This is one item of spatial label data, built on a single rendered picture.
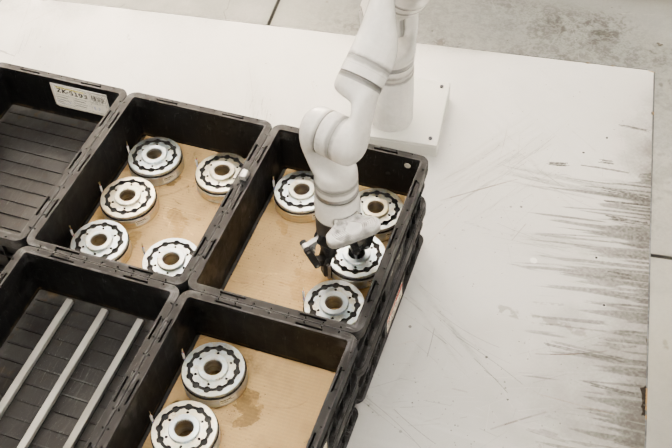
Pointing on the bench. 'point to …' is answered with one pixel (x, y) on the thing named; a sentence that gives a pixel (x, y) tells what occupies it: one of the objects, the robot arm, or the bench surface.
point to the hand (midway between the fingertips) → (340, 263)
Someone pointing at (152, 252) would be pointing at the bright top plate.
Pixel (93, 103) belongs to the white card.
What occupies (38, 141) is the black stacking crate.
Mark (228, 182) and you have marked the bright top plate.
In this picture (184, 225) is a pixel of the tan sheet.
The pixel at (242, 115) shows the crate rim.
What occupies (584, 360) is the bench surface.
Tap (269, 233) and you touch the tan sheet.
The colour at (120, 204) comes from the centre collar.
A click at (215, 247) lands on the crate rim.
